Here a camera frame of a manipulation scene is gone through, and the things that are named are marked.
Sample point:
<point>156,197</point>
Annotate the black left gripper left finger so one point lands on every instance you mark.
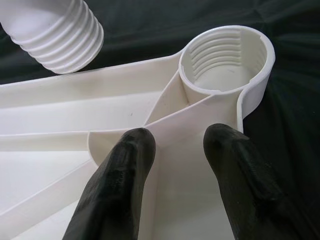
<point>115,190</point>

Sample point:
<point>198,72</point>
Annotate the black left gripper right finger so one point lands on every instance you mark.
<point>250,190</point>

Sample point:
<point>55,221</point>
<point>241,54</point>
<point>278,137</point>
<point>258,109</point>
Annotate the white plastic table top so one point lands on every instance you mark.
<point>75,112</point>

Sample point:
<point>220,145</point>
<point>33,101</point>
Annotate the white tapered plastic table leg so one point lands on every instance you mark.
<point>57,32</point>

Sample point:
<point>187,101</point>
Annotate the black table cloth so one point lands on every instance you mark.
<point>175,20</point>

